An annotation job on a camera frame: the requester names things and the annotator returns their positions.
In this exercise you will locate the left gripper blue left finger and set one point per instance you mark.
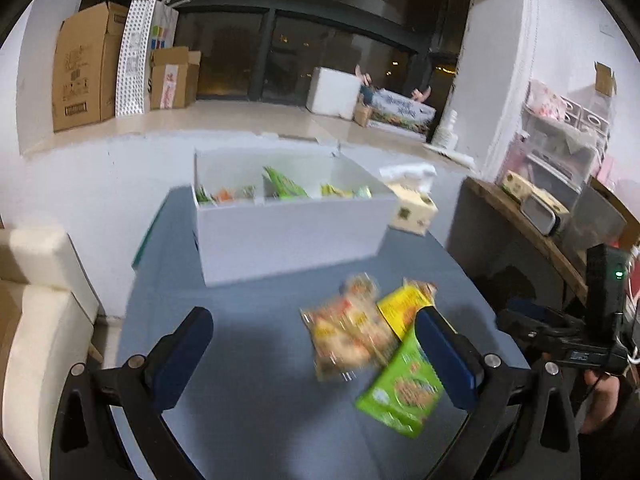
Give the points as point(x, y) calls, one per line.
point(176, 356)

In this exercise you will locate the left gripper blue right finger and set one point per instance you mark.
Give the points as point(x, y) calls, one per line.
point(455, 360)

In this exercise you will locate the green snack bag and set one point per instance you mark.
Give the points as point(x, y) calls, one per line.
point(277, 185)
point(406, 392)

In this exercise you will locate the yellow snack bag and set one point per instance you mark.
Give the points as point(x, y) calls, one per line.
point(400, 306)

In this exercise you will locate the orange corn cake snack bag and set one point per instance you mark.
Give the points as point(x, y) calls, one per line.
point(348, 332)

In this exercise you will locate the person's right hand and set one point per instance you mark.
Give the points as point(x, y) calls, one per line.
point(604, 398)

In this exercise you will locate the round wooden side table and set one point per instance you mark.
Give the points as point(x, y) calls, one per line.
point(500, 202)

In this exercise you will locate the cream sofa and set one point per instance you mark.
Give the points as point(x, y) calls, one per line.
point(48, 310)

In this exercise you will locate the beige tissue box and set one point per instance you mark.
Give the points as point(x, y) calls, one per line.
point(412, 185)

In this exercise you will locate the white open storage box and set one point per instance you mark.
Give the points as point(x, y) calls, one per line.
point(243, 234)

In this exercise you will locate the white plastic drawer shelf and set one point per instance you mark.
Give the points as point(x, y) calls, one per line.
point(562, 142)

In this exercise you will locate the white bottle on ledge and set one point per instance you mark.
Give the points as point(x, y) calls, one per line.
point(444, 135)

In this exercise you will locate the printed landscape carton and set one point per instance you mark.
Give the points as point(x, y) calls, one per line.
point(396, 114)

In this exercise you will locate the small open cardboard box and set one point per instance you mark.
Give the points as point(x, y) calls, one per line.
point(174, 80)

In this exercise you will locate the white foam box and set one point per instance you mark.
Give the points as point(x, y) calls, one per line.
point(333, 93)

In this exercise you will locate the tall brown cardboard box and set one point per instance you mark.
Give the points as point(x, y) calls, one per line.
point(85, 66)

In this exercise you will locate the white dotted paper bag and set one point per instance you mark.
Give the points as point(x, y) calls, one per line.
point(150, 25)

